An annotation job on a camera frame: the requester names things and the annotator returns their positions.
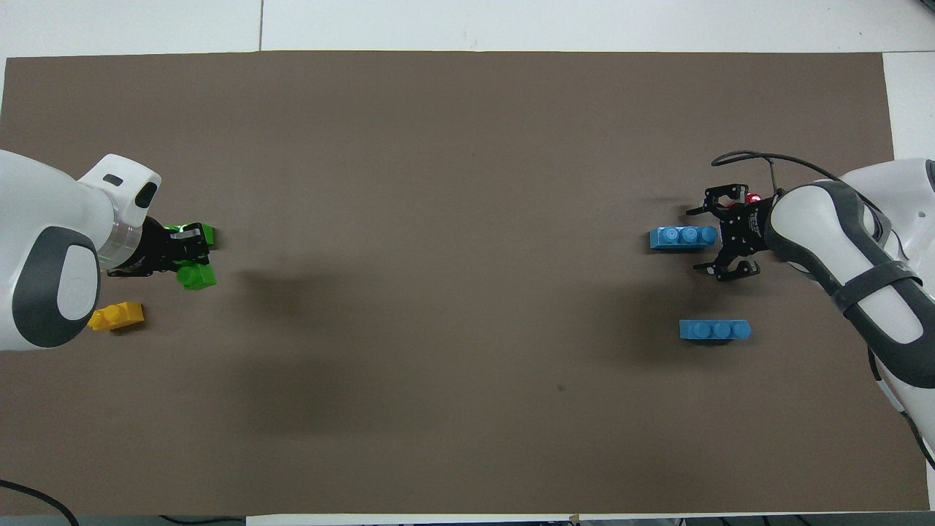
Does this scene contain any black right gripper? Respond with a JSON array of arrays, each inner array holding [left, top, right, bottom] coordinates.
[[685, 184, 771, 283]]

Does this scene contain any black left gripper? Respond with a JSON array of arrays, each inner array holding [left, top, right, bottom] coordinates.
[[108, 218, 211, 278]]

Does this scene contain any blue three-stud toy brick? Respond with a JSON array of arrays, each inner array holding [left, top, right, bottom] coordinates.
[[679, 319, 752, 342], [649, 226, 721, 251]]

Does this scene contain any yellow two-stud toy brick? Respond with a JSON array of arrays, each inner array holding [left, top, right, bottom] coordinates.
[[88, 302, 145, 332]]

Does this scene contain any brown table mat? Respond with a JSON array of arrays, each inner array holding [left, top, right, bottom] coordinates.
[[0, 50, 930, 517]]

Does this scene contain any black cable under table edge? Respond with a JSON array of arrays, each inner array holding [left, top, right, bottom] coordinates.
[[159, 514, 245, 526]]

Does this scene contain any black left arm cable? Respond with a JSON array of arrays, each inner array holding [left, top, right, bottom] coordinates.
[[0, 479, 80, 526]]

